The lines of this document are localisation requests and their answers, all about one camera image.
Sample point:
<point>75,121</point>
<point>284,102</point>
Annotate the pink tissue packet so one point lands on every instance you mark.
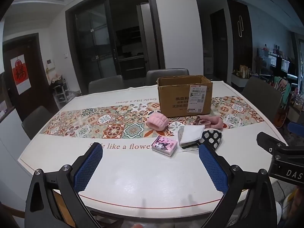
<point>165,146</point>

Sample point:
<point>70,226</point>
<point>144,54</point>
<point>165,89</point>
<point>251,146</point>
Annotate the grey dining chair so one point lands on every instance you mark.
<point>105,84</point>
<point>261,99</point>
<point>167,74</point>
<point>38,121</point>

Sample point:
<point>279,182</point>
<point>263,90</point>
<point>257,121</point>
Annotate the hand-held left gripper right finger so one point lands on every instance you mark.
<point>212,168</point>

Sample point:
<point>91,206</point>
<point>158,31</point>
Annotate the red wall calendar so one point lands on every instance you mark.
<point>20,74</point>

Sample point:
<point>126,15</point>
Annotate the colourful hanging garment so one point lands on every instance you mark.
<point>283,90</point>

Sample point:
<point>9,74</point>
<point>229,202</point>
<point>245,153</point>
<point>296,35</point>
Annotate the brown cardboard box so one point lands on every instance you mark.
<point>180,99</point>

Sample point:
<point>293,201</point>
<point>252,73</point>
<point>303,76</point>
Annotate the pink fluffy headband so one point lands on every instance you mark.
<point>156,121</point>

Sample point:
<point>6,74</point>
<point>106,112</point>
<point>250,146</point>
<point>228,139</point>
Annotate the silver refrigerator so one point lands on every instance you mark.
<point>144,28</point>

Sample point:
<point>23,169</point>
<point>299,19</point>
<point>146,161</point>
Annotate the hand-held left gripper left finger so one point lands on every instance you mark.
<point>89,166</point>

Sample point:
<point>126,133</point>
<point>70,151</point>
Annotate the black white polka dot cloth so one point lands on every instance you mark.
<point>213,137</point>

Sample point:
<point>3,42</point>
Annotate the patterned tablecloth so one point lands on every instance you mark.
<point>142,171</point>

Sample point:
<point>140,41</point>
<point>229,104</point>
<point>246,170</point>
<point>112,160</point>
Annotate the brown wooden door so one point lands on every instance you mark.
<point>35,76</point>

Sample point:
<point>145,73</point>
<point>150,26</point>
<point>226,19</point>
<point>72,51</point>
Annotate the white shelf rack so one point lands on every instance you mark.
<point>60,89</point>

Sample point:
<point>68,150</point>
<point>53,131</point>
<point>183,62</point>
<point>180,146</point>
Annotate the dark sliding glass door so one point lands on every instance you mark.
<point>99,40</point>

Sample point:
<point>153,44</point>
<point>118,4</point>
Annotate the cluttered sideboard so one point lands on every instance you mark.
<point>242,79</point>

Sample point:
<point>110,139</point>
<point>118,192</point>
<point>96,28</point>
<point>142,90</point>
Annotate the white intercom panel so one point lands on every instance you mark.
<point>50,63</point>

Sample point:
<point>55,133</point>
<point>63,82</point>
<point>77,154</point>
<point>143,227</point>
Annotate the pink fluffy towel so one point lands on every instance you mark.
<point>211,122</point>

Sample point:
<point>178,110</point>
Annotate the grey floral pouch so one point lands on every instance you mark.
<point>181,133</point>

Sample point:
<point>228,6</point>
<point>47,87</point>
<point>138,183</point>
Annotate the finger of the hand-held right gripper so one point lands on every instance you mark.
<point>270,142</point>
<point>296,128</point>

